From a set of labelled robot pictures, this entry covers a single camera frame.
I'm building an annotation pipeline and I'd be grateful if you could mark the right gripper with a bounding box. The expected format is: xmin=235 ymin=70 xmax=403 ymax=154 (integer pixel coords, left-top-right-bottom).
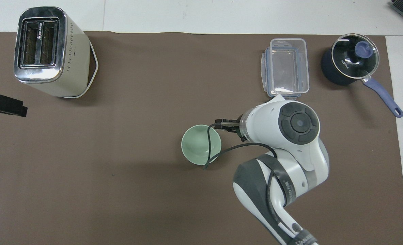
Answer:
xmin=216 ymin=116 xmax=247 ymax=142

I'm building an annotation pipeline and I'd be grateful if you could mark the green bowl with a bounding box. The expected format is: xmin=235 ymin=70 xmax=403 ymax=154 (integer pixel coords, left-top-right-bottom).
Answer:
xmin=181 ymin=125 xmax=222 ymax=166

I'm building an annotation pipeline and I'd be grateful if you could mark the clear plastic food container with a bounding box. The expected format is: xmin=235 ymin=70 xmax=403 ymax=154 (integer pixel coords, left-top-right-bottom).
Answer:
xmin=261 ymin=38 xmax=310 ymax=98

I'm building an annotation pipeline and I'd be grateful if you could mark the dark blue saucepan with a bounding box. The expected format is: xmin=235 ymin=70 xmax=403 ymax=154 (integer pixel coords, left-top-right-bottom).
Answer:
xmin=321 ymin=33 xmax=403 ymax=118

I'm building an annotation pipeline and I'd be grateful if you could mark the glass lid with blue knob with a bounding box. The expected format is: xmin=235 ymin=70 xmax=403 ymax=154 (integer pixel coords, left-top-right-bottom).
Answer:
xmin=331 ymin=33 xmax=380 ymax=80

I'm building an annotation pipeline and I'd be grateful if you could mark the cream and silver toaster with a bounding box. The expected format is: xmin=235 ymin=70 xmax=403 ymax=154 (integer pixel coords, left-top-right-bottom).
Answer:
xmin=13 ymin=6 xmax=99 ymax=99

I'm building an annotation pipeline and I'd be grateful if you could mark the black cable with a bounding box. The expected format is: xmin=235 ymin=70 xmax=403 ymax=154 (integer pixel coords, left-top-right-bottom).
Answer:
xmin=203 ymin=123 xmax=277 ymax=170

